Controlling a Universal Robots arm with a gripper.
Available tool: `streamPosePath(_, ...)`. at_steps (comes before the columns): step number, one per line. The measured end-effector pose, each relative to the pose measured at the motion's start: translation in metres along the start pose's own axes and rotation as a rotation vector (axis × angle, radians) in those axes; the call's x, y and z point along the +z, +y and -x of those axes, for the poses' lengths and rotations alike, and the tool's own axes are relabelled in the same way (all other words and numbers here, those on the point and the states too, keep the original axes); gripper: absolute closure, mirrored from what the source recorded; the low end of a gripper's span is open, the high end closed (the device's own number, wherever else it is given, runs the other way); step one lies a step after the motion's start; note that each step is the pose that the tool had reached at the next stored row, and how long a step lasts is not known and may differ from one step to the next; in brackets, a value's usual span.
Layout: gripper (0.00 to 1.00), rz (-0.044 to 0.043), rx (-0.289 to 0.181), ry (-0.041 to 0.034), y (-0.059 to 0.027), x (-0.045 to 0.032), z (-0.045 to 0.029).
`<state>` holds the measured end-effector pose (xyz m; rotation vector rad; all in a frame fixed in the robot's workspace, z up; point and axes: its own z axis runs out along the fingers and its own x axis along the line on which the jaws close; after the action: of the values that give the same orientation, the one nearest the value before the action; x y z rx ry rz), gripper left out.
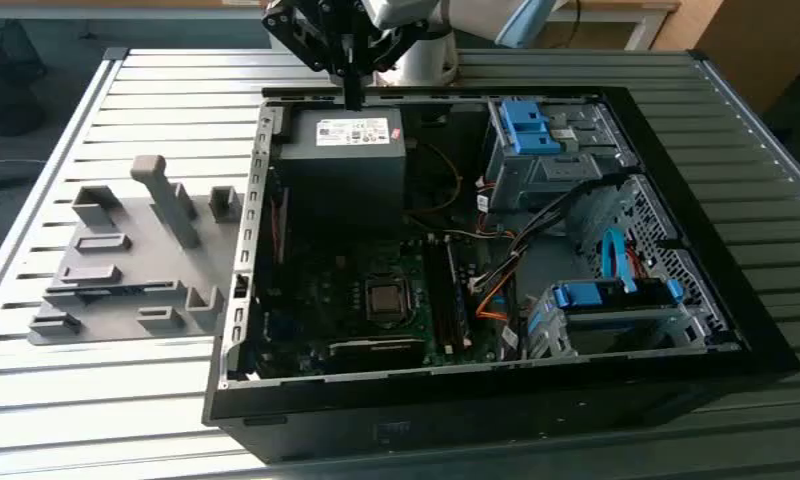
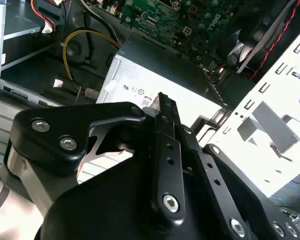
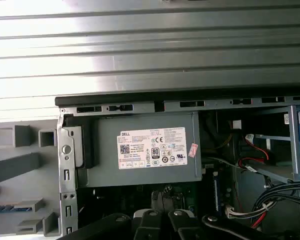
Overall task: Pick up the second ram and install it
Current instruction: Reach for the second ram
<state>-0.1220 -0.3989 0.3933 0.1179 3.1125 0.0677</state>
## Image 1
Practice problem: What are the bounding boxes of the blue disk carrier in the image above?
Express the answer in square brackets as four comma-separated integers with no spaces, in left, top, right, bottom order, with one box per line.
[551,279,683,311]
[497,99,567,155]

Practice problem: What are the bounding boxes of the metal drive cage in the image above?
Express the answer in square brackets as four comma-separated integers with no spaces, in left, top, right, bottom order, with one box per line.
[484,98,641,214]

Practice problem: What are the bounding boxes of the metal disk bay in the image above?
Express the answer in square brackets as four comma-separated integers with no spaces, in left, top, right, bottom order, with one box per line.
[524,294,712,359]

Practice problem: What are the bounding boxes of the green motherboard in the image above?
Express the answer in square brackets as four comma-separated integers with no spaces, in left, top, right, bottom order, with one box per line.
[256,233,508,377]

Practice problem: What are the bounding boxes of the black CPU socket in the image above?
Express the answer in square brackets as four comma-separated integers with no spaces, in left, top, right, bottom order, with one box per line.
[361,272,413,326]

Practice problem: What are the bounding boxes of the black PC case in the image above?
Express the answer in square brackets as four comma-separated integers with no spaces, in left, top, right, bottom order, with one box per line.
[202,85,800,464]

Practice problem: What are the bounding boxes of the black cable bundle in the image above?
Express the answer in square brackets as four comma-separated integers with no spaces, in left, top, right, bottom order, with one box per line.
[469,174,628,294]

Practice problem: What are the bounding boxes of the black graphics card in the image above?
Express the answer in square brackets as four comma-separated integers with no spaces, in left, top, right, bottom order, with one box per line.
[326,337,429,374]

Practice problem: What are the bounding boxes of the grey power supply unit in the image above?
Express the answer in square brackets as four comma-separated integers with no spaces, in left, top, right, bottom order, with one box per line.
[276,107,409,237]

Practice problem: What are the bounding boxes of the orange wire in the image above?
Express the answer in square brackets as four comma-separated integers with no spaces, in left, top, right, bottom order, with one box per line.
[475,279,516,322]

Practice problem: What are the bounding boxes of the blue data cable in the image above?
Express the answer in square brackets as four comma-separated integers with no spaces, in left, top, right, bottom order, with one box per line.
[600,227,640,295]

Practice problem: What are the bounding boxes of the brown wooden cabinet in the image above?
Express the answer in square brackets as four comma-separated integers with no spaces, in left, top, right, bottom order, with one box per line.
[652,0,800,119]

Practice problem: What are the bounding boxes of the grey parts rack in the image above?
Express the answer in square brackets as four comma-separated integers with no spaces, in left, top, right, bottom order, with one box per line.
[25,154,245,349]

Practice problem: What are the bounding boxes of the black mesh waste basket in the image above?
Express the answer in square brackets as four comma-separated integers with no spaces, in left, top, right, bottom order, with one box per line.
[0,19,49,137]

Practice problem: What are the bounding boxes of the thin yellow wire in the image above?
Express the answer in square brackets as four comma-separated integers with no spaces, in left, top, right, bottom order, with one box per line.
[404,142,465,221]

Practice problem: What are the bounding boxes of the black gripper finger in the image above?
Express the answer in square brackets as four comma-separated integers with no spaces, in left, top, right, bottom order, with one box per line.
[260,2,356,112]
[353,25,419,112]

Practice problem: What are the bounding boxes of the silver CPU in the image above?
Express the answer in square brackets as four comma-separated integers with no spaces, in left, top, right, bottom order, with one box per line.
[368,284,405,315]

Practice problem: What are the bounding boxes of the black RAM stick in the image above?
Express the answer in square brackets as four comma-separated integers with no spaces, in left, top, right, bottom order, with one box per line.
[49,280,181,302]
[444,238,475,348]

